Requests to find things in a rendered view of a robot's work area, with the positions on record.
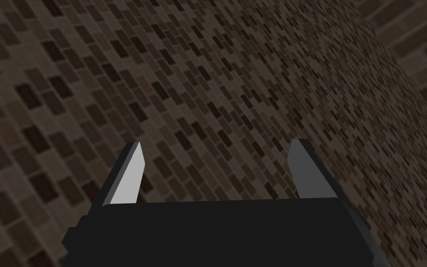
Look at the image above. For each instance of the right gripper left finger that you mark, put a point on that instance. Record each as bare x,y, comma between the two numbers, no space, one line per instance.
126,178

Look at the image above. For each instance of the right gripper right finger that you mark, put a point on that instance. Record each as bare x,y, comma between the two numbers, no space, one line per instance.
311,174

